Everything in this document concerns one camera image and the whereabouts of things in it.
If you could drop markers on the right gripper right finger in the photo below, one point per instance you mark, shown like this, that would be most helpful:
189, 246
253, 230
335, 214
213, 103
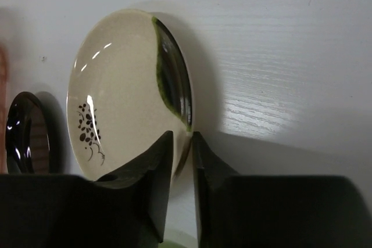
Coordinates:
236, 210

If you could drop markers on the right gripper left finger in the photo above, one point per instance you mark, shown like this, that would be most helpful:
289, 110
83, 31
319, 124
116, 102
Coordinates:
124, 208

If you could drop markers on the black plate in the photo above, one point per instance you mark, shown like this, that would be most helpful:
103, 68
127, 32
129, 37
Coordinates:
31, 142

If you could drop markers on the cream plate with dark patch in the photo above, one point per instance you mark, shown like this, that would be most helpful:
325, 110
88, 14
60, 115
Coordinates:
129, 84

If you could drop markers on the white pink dish rack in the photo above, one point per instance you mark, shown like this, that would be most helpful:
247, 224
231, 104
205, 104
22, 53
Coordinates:
4, 81

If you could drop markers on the green plate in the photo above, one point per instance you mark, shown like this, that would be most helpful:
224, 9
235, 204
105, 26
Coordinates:
174, 238

